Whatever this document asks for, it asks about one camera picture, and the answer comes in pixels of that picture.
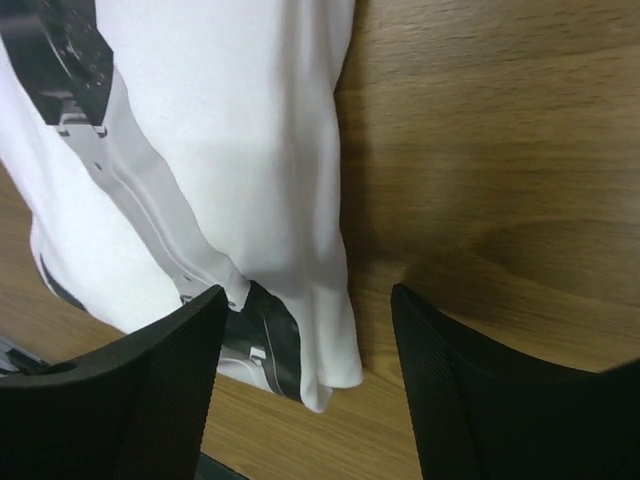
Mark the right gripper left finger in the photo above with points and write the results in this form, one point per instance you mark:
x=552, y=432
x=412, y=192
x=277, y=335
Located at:
x=133, y=409

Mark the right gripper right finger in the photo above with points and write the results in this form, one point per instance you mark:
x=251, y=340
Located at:
x=482, y=410

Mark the white t shirt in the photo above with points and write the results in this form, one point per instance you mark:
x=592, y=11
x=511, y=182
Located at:
x=168, y=147

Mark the aluminium frame rail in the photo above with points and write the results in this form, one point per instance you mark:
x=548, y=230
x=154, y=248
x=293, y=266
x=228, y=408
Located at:
x=14, y=360

